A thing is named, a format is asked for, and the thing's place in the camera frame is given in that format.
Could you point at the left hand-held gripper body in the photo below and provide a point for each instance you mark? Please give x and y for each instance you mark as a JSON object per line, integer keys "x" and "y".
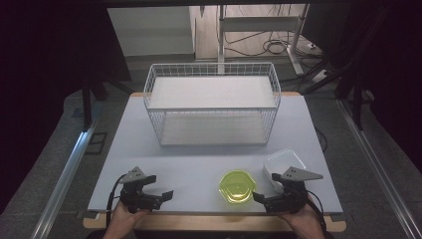
{"x": 136, "y": 195}

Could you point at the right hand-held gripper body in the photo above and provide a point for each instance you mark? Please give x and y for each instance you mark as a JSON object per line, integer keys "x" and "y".
{"x": 292, "y": 195}

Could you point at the white plastic container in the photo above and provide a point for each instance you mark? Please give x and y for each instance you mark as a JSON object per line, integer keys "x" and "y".
{"x": 280, "y": 162}

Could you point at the green plastic bowl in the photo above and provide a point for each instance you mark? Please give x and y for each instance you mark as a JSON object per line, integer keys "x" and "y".
{"x": 237, "y": 187}

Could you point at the person's left hand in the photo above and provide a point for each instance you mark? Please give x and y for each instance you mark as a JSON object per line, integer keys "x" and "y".
{"x": 124, "y": 215}

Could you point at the person's right hand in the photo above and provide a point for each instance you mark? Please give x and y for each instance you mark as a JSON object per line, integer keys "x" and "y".
{"x": 303, "y": 219}

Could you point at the light grey table mat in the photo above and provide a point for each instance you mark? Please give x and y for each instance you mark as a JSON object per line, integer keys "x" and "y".
{"x": 199, "y": 166}

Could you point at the black stand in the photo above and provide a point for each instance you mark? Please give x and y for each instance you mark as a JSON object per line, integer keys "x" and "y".
{"x": 88, "y": 103}
{"x": 357, "y": 103}

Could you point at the white power strip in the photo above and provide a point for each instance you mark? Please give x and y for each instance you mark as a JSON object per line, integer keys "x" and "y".
{"x": 320, "y": 75}

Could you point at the dark curtain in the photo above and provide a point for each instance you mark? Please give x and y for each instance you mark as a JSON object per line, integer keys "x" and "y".
{"x": 391, "y": 66}
{"x": 40, "y": 83}

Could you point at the white cabinet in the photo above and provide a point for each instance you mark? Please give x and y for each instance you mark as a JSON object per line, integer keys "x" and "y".
{"x": 149, "y": 30}

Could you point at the black floor frame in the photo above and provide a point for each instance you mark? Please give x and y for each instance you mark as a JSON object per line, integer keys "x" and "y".
{"x": 96, "y": 142}

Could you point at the metal floor rail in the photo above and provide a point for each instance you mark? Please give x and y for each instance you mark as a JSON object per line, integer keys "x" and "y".
{"x": 378, "y": 166}
{"x": 63, "y": 179}

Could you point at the white desk frame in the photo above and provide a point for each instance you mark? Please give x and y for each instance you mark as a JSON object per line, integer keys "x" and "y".
{"x": 258, "y": 24}

